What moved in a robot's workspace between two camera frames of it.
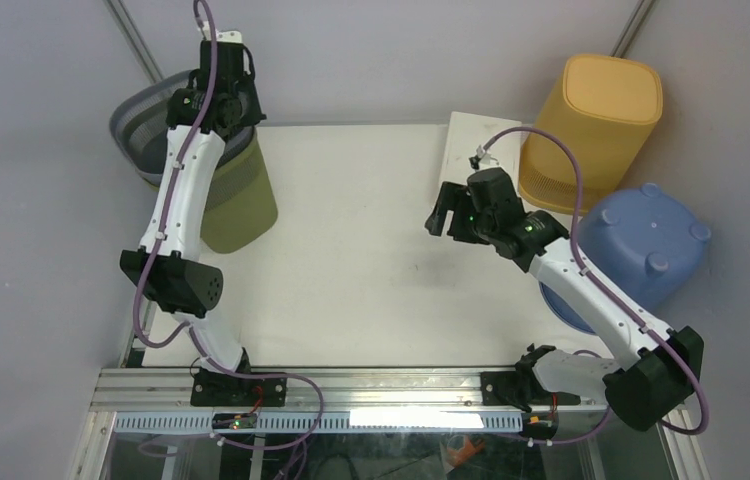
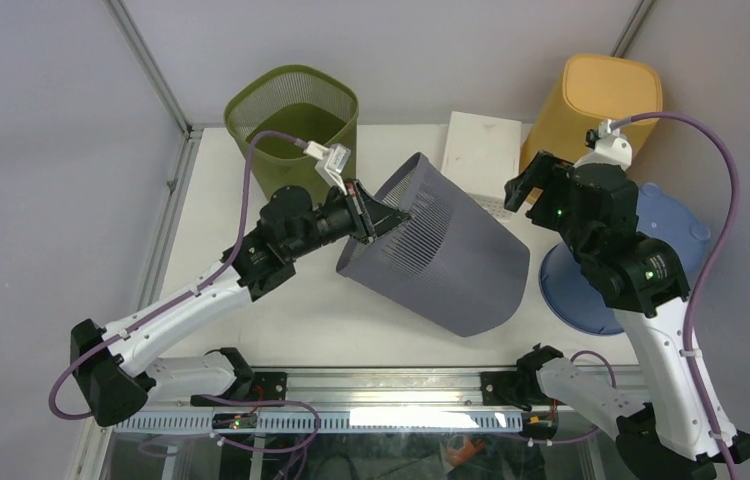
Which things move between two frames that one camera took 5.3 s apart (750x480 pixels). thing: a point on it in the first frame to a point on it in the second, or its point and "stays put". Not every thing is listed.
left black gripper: x=254 y=115 to x=370 y=217
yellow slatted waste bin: x=606 y=108 stays put
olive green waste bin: x=243 y=204 to x=299 y=101
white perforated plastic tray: x=466 y=132 stays put
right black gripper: x=452 y=198 to x=547 y=172
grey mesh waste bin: x=140 y=125 to x=455 y=263
